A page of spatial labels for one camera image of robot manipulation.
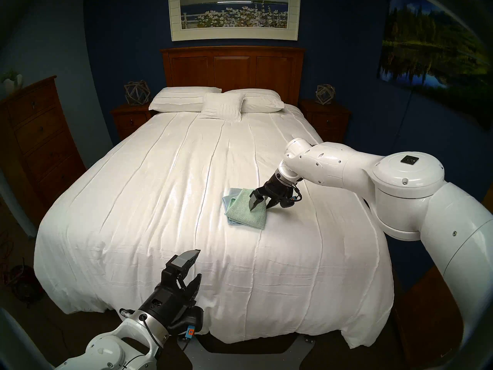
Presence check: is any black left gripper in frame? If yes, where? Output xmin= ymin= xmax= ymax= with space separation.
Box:
xmin=141 ymin=249 xmax=203 ymax=327

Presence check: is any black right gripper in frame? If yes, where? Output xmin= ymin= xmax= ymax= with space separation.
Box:
xmin=248 ymin=172 xmax=293 ymax=211

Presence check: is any mint green hand towel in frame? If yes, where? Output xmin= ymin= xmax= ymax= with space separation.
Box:
xmin=225 ymin=188 xmax=267 ymax=230

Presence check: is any light blue hand towel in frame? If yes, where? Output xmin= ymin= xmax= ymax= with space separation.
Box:
xmin=223 ymin=187 xmax=255 ymax=226

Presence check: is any long white pillow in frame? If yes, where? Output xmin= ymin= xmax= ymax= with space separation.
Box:
xmin=149 ymin=87 xmax=223 ymax=113
xmin=223 ymin=89 xmax=285 ymax=114

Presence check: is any brown wooden nightstand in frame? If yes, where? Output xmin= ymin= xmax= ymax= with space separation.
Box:
xmin=110 ymin=103 xmax=156 ymax=141
xmin=298 ymin=99 xmax=352 ymax=144

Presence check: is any small square white pillow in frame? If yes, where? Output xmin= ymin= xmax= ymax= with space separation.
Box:
xmin=199 ymin=93 xmax=246 ymax=122

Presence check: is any white bed comforter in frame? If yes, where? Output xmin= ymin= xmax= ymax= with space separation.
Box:
xmin=34 ymin=103 xmax=394 ymax=349

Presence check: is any brown wooden headboard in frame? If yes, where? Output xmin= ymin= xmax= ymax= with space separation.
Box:
xmin=160 ymin=46 xmax=307 ymax=107

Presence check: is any black floor device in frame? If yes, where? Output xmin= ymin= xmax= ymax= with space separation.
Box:
xmin=8 ymin=263 xmax=45 ymax=306

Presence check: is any framed flower seascape picture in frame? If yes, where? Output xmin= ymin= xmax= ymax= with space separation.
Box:
xmin=168 ymin=0 xmax=302 ymax=42

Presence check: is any brown wooden dresser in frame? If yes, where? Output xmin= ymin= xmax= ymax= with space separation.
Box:
xmin=0 ymin=76 xmax=87 ymax=227

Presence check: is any forest lake poster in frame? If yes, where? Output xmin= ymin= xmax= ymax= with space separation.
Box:
xmin=377 ymin=0 xmax=493 ymax=129

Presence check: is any small potted plant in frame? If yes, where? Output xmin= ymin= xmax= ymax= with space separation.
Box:
xmin=1 ymin=70 xmax=24 ymax=95

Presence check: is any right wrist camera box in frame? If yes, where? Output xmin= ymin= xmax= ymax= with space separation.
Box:
xmin=279 ymin=185 xmax=303 ymax=209

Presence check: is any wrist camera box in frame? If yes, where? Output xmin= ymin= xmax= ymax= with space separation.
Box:
xmin=279 ymin=185 xmax=303 ymax=209
xmin=170 ymin=304 xmax=205 ymax=340

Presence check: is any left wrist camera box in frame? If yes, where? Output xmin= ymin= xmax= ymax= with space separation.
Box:
xmin=170 ymin=304 xmax=205 ymax=340

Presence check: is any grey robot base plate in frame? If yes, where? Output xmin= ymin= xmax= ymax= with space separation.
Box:
xmin=177 ymin=333 xmax=316 ymax=370

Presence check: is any small geometric wire ornament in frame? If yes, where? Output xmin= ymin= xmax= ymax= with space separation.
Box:
xmin=315 ymin=84 xmax=336 ymax=105

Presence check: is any thin black wall cable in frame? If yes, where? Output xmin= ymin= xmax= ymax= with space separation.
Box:
xmin=388 ymin=90 xmax=412 ymax=154

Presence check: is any large geometric wire ornament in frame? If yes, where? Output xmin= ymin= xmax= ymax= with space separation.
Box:
xmin=124 ymin=80 xmax=151 ymax=106

